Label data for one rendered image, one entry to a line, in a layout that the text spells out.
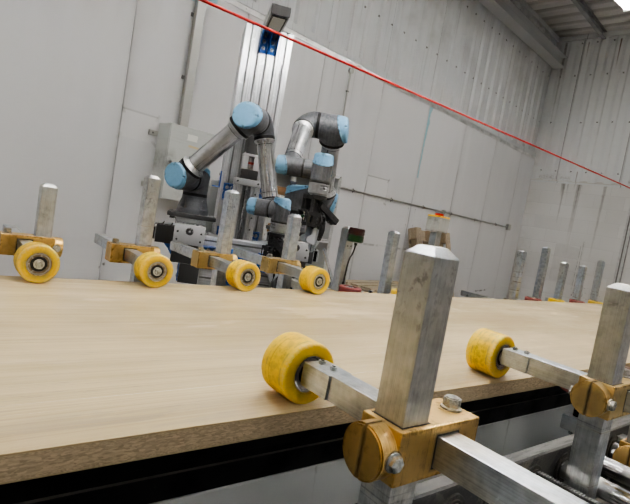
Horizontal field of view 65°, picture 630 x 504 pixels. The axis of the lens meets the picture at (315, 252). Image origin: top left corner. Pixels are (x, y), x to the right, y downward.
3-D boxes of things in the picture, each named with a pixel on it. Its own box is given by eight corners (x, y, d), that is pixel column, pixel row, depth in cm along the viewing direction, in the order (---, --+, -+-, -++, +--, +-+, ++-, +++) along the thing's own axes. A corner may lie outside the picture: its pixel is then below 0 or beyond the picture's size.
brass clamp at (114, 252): (103, 258, 135) (106, 240, 135) (152, 262, 143) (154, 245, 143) (110, 262, 130) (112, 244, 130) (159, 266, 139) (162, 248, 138)
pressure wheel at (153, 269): (147, 244, 120) (171, 263, 125) (126, 271, 118) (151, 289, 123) (156, 248, 116) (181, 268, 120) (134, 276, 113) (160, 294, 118)
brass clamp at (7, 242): (-5, 250, 119) (-2, 230, 119) (57, 255, 128) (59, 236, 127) (-2, 255, 115) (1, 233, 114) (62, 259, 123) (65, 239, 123)
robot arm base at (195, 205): (176, 210, 245) (179, 190, 244) (207, 215, 249) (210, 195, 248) (175, 211, 230) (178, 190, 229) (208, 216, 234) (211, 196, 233)
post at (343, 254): (320, 350, 187) (342, 225, 184) (327, 349, 190) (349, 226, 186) (326, 353, 185) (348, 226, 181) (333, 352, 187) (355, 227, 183)
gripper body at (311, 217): (295, 224, 183) (300, 192, 182) (313, 227, 188) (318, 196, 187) (307, 227, 177) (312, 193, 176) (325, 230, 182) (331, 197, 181)
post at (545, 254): (525, 329, 281) (542, 246, 277) (528, 329, 283) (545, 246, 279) (531, 331, 278) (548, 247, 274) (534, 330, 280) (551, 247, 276)
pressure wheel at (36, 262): (61, 267, 109) (23, 284, 105) (45, 235, 106) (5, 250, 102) (67, 273, 105) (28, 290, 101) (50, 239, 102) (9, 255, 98)
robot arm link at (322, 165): (335, 157, 186) (335, 154, 177) (330, 186, 186) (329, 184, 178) (314, 153, 186) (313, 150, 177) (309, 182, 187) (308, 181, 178)
